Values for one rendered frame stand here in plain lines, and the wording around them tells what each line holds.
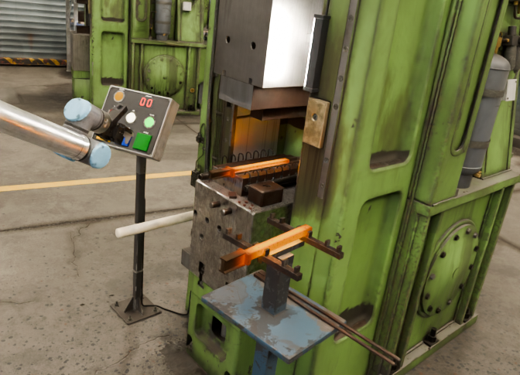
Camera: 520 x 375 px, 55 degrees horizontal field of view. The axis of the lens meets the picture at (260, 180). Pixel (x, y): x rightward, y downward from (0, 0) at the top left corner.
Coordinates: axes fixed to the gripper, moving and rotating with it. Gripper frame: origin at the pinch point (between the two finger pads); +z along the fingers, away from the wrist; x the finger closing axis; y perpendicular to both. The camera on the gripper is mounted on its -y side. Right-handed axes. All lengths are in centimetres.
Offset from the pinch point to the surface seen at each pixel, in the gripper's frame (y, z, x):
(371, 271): 25, 52, 106
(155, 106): -16.4, 11.3, -0.7
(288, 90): -33, 3, 61
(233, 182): 7.8, 9.4, 47.7
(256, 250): 30, -35, 80
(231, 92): -24.7, -5.8, 41.8
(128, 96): -18.1, 11.2, -16.2
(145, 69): -137, 344, -256
